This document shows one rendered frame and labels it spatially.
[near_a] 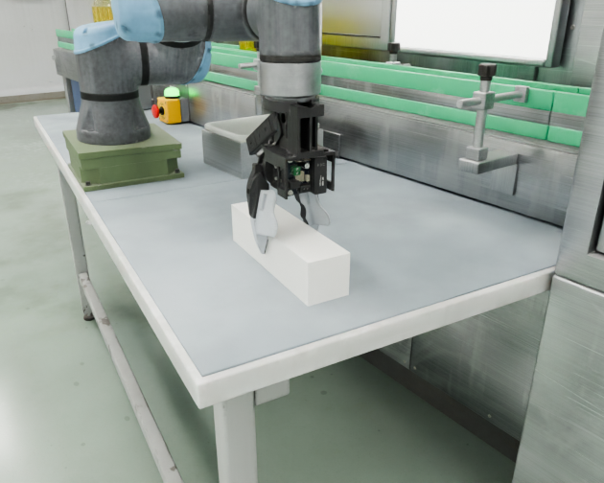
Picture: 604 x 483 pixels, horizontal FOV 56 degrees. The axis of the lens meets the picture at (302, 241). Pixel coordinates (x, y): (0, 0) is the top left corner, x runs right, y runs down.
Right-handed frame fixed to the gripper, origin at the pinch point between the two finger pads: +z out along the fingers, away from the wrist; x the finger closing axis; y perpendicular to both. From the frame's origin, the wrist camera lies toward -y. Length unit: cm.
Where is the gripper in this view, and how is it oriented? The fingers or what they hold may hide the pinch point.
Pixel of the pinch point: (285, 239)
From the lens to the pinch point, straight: 79.8
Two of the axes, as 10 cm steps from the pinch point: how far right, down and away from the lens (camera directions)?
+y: 4.9, 3.5, -8.0
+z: 0.0, 9.2, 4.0
